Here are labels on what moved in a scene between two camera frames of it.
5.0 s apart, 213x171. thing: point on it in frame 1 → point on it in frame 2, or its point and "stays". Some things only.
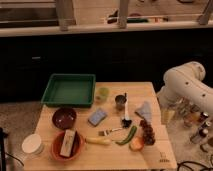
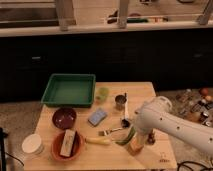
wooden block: x=67 y=143 stays
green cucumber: x=132 y=133 stays
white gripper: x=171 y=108 → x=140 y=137
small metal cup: x=120 y=101 stays
